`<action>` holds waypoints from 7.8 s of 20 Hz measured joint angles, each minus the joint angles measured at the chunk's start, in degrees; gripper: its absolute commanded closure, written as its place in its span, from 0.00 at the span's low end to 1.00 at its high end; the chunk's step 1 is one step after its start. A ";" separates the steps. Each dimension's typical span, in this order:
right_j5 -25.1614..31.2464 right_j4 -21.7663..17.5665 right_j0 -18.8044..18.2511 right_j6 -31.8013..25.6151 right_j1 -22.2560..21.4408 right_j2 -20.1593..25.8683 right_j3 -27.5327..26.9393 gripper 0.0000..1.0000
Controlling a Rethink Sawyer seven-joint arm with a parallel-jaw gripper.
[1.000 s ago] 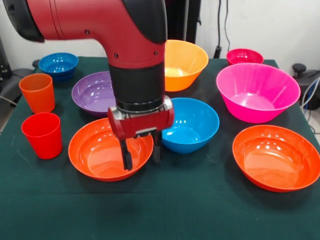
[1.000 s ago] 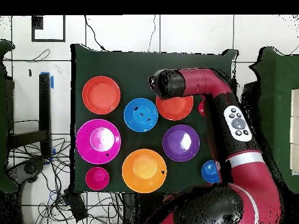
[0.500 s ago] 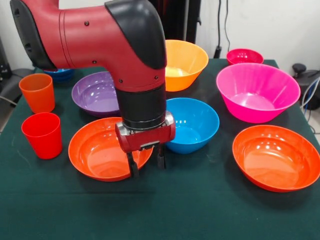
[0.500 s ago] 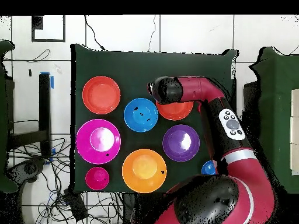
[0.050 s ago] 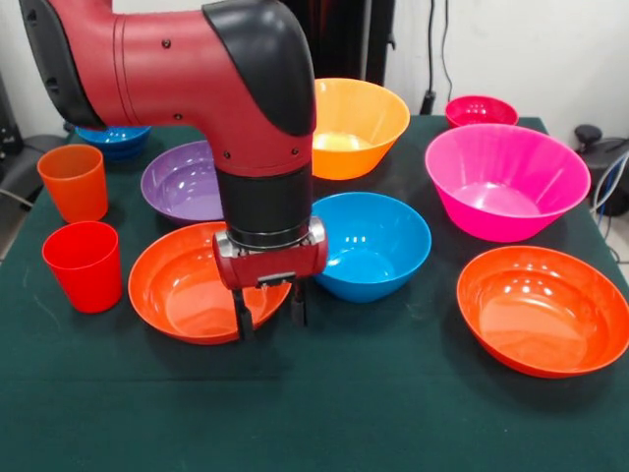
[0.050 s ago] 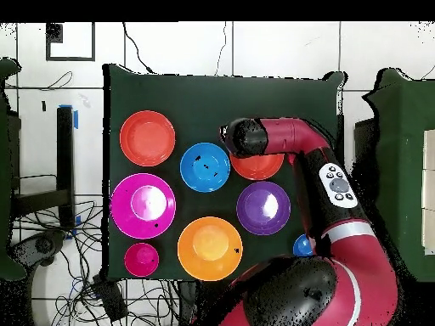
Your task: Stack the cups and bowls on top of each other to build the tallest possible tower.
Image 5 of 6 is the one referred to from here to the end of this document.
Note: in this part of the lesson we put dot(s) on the black office chair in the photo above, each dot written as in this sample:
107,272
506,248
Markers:
19,172
588,134

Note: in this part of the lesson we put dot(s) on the orange-red plastic bowl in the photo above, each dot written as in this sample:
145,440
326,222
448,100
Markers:
540,314
187,295

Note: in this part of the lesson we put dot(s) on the light blue plastic bowl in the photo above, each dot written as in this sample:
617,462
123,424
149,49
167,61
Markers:
373,246

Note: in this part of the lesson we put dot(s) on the orange plastic bowl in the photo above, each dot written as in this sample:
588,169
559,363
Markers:
363,123

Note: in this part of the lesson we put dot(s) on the large magenta plastic bowl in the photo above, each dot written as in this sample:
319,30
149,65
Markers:
506,167

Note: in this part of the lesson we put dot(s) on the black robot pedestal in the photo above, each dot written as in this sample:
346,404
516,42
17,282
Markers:
344,39

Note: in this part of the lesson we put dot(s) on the red plastic cup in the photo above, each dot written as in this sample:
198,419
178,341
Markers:
83,275

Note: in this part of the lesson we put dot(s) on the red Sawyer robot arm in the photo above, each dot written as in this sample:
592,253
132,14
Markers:
172,74

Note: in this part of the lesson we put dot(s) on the small magenta plastic bowl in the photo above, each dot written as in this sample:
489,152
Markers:
479,110

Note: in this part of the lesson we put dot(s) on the purple plastic bowl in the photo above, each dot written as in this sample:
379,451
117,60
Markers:
182,187

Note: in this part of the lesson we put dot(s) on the orange plastic cup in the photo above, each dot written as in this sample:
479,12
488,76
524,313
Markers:
74,187

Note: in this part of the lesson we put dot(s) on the dark green table cloth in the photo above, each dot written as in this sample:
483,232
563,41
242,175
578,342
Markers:
344,403

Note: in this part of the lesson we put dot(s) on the small dark blue bowl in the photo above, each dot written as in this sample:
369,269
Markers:
118,147

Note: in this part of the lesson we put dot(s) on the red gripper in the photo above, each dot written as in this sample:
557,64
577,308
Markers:
275,265

